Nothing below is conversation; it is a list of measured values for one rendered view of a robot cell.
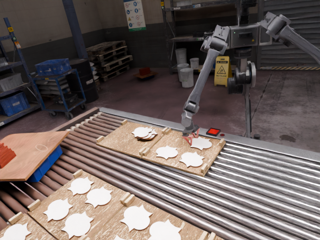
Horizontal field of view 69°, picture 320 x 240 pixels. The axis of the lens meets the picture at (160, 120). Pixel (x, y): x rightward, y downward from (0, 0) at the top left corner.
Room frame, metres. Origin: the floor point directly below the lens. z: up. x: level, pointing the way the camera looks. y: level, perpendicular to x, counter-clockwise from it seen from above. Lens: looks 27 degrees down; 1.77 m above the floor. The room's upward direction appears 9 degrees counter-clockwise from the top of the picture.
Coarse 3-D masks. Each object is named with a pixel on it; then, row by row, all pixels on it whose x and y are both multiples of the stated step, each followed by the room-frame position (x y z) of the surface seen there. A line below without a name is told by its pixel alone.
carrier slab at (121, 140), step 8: (120, 128) 1.61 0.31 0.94; (128, 128) 1.59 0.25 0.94; (136, 128) 1.57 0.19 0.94; (152, 128) 1.53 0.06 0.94; (160, 128) 1.51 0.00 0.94; (112, 136) 1.50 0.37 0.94; (120, 136) 1.48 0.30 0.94; (128, 136) 1.47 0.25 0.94; (160, 136) 1.40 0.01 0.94; (96, 144) 1.44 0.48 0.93; (104, 144) 1.41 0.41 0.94; (112, 144) 1.39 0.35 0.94; (120, 144) 1.37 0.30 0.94; (128, 144) 1.36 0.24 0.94; (136, 144) 1.34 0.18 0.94; (144, 144) 1.32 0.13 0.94; (152, 144) 1.31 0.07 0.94; (128, 152) 1.26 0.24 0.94; (136, 152) 1.24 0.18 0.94
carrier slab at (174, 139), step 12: (180, 132) 1.40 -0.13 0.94; (156, 144) 1.30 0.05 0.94; (168, 144) 1.28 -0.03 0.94; (180, 144) 1.26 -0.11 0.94; (216, 144) 1.19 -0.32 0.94; (144, 156) 1.19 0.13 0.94; (180, 156) 1.13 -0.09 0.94; (204, 156) 1.09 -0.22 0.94; (216, 156) 1.09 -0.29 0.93; (180, 168) 1.02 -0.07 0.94; (192, 168) 1.00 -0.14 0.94
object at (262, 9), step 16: (272, 0) 5.18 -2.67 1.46; (288, 0) 5.02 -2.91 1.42; (304, 0) 4.87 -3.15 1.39; (288, 16) 5.01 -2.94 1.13; (304, 16) 4.85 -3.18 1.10; (304, 32) 4.82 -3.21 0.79; (256, 48) 5.36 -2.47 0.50; (272, 48) 5.14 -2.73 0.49; (288, 48) 4.97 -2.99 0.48; (256, 64) 5.35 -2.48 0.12; (272, 64) 5.12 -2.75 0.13; (288, 64) 4.95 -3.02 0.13; (304, 64) 4.78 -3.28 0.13
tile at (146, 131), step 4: (140, 128) 1.48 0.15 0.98; (144, 128) 1.47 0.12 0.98; (132, 132) 1.43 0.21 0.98; (136, 132) 1.42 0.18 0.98; (140, 132) 1.41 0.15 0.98; (144, 132) 1.41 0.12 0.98; (148, 132) 1.40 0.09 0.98; (136, 136) 1.37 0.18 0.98; (140, 136) 1.36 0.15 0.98; (144, 136) 1.35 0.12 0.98
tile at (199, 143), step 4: (192, 140) 1.25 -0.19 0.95; (196, 140) 1.25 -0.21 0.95; (200, 140) 1.24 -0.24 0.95; (204, 140) 1.24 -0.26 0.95; (208, 140) 1.23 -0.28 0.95; (192, 144) 1.21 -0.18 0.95; (196, 144) 1.21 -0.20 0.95; (200, 144) 1.20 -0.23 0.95; (204, 144) 1.20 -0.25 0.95; (208, 144) 1.19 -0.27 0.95; (196, 148) 1.18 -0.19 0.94; (200, 148) 1.16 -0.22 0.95; (204, 148) 1.16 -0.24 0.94; (208, 148) 1.16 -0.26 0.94
